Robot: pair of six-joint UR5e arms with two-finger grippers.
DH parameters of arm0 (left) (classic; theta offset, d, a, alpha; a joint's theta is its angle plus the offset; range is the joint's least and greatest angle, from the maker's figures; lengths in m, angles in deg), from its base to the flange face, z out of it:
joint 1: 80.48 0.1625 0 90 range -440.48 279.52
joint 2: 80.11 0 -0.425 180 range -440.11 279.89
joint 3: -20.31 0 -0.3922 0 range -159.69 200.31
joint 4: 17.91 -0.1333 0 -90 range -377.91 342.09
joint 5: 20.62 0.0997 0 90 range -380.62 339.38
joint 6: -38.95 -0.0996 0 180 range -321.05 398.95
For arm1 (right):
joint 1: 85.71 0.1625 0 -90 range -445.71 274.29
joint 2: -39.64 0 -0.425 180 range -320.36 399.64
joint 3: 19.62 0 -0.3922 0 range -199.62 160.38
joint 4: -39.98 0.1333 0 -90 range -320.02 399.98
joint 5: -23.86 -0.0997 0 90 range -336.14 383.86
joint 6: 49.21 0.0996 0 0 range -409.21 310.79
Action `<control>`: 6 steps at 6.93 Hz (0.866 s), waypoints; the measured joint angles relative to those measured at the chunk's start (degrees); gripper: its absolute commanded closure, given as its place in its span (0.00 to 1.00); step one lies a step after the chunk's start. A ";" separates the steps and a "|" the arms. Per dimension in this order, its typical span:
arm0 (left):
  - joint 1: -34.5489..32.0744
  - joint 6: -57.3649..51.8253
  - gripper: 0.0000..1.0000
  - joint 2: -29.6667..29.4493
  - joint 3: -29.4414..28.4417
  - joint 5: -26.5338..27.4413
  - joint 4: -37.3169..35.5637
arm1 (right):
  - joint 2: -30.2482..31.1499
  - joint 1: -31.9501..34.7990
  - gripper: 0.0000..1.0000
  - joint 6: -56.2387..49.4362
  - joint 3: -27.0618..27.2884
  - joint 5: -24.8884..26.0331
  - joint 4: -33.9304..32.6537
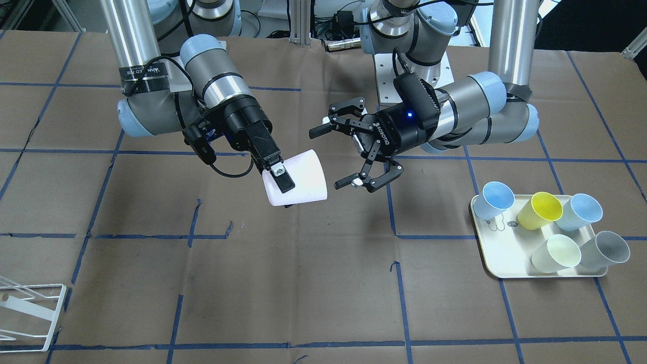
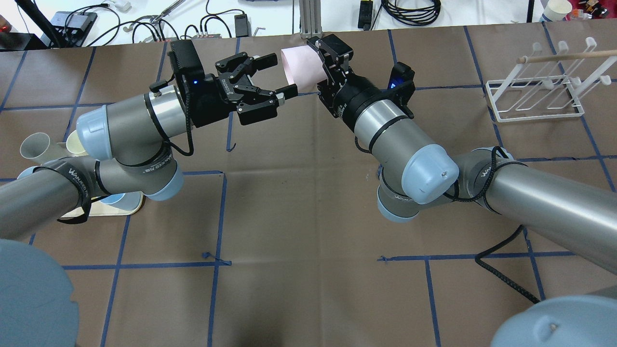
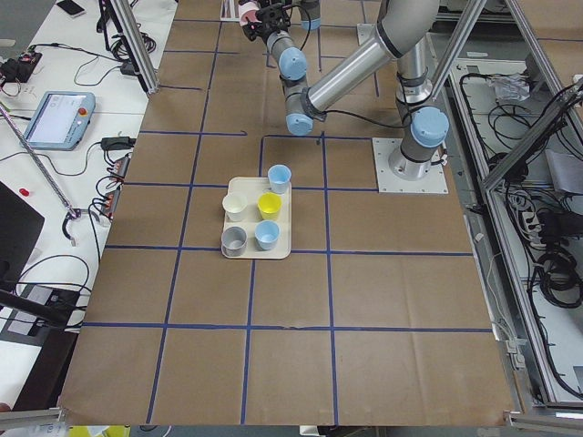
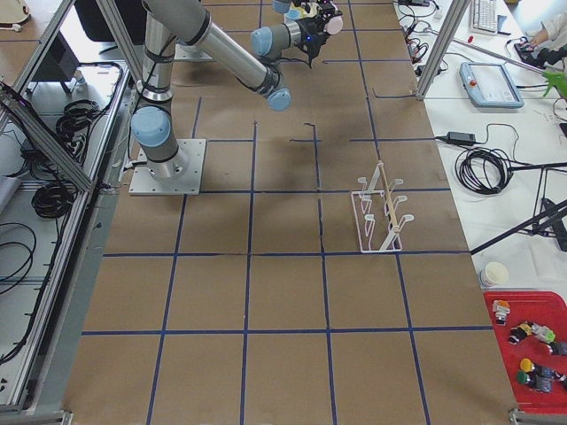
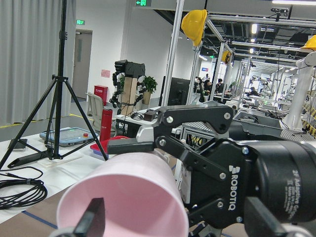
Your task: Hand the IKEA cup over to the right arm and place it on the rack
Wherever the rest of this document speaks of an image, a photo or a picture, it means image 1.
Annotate light blue cup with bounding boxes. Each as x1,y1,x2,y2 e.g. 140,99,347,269
556,193,604,231

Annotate silver metal cylinder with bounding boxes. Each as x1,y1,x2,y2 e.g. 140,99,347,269
323,37,362,53

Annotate black braided cable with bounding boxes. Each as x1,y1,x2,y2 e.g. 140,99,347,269
202,147,258,178

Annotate cream white cup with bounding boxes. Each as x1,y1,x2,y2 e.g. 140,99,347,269
531,234,582,274

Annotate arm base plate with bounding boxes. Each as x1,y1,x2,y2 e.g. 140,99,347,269
373,51,453,108

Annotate cream plastic tray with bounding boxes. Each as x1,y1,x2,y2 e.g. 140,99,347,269
471,194,608,279

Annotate white wire cup rack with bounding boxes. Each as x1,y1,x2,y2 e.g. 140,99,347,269
1,277,68,354

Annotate yellow plastic cup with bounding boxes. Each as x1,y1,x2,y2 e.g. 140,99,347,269
517,192,564,230

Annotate grey plastic cup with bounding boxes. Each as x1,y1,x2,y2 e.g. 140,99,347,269
580,231,630,269

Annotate pink plastic cup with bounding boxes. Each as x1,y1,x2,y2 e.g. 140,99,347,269
262,149,328,206

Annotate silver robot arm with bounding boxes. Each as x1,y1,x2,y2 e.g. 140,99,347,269
309,1,541,193
101,1,295,193

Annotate blue cup near arm base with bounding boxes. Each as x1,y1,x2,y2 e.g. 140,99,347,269
472,180,516,220

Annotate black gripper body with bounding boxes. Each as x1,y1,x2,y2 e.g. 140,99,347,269
195,96,282,171
354,104,440,160

